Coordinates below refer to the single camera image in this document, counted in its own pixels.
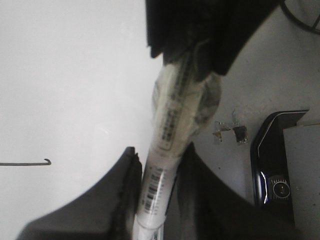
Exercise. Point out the white whiteboard with aluminium frame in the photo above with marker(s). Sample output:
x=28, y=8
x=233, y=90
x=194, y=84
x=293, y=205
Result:
x=76, y=80

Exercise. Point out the torn tape scraps on floor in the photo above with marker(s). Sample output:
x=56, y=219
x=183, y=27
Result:
x=238, y=130

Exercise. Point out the black device with round dial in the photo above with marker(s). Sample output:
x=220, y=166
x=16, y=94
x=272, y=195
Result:
x=270, y=176

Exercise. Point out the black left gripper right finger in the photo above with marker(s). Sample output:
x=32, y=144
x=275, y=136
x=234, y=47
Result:
x=202, y=207

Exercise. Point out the white whiteboard marker pen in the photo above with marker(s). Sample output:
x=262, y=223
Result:
x=183, y=103

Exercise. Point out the black holder gripping marker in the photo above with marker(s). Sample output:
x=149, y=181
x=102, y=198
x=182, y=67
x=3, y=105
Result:
x=213, y=31

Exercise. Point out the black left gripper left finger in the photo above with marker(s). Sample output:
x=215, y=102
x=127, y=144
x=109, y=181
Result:
x=105, y=212

